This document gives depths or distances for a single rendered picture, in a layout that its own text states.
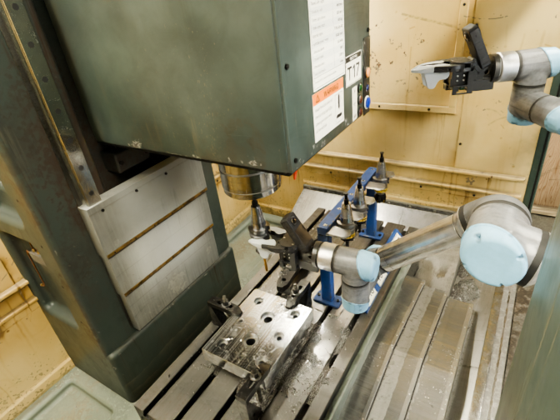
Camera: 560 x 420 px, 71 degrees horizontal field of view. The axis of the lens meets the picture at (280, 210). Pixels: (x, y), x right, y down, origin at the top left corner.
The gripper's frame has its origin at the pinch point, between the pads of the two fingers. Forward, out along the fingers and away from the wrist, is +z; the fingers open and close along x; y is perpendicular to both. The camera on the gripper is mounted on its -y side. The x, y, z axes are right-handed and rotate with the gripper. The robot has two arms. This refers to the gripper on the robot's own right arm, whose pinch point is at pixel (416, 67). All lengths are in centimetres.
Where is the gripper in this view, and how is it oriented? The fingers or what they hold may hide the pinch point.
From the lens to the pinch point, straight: 114.5
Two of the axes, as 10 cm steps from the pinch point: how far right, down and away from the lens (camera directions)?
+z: -9.9, 0.8, 0.8
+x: 0.3, -5.2, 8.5
